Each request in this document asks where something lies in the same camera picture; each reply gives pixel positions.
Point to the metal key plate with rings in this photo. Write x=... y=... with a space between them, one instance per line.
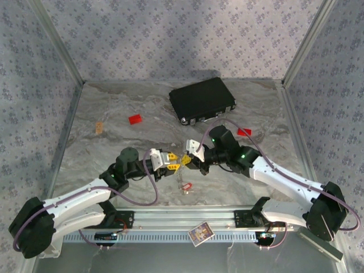
x=179 y=176

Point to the red plastic key tag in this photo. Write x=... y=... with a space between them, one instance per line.
x=188 y=186

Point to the large silver key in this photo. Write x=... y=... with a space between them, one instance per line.
x=185 y=192

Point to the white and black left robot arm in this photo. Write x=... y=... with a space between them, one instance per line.
x=79 y=194

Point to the red toy brick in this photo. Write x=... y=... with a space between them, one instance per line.
x=134 y=119
x=244 y=132

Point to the small tan wooden tag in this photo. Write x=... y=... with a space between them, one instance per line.
x=99 y=128

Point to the black briefcase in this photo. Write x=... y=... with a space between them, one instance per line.
x=202 y=98

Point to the small printed card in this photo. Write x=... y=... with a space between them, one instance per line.
x=201 y=233

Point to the small circuit board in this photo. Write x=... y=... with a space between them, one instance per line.
x=266 y=236
x=105 y=236

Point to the grey metal bar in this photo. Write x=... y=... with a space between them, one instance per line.
x=324 y=248

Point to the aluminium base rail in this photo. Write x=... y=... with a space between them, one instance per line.
x=185 y=217

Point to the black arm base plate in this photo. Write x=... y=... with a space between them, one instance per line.
x=240 y=217
x=128 y=219

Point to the aluminium side rail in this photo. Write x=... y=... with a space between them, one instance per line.
x=301 y=142
x=65 y=139

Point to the white plastic bracket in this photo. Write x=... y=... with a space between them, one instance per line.
x=54 y=250

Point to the aluminium frame post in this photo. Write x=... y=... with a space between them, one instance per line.
x=58 y=39
x=309 y=39

